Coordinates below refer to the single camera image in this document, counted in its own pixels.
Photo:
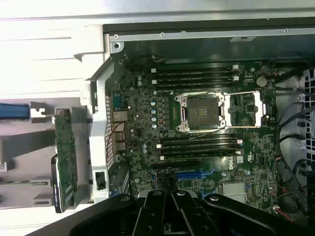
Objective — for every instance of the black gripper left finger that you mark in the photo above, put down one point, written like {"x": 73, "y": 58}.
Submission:
{"x": 147, "y": 216}

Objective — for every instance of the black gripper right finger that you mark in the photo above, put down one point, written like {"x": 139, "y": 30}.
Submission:
{"x": 197, "y": 218}

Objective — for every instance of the blue expansion slot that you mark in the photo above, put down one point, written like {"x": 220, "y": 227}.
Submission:
{"x": 188, "y": 175}

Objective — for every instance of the silver heatsink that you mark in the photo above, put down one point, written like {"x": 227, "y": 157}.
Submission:
{"x": 233, "y": 191}

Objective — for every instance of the black expansion slot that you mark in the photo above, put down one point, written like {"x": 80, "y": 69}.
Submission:
{"x": 174, "y": 165}

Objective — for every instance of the black RAM slot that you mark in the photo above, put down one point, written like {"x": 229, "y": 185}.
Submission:
{"x": 194, "y": 79}
{"x": 197, "y": 143}
{"x": 197, "y": 149}
{"x": 194, "y": 85}
{"x": 197, "y": 138}
{"x": 194, "y": 74}
{"x": 197, "y": 155}
{"x": 194, "y": 69}

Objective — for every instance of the green motherboard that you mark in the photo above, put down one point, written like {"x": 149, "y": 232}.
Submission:
{"x": 258, "y": 152}

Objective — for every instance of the CPU socket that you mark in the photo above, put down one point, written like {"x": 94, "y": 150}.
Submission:
{"x": 201, "y": 111}

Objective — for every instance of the metal socket cover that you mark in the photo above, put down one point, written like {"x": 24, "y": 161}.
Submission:
{"x": 258, "y": 108}

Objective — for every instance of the grey parts rack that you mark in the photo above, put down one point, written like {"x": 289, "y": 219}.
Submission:
{"x": 27, "y": 145}

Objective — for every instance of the silver coin battery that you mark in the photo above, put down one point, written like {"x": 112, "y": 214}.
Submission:
{"x": 261, "y": 81}

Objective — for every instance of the perforated metal disk bay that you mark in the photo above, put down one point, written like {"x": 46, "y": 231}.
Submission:
{"x": 307, "y": 110}

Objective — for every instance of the hard disk with blue carrier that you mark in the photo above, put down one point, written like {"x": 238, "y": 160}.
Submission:
{"x": 12, "y": 111}

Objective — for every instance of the dark grey PC case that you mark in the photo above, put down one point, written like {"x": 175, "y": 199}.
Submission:
{"x": 137, "y": 35}

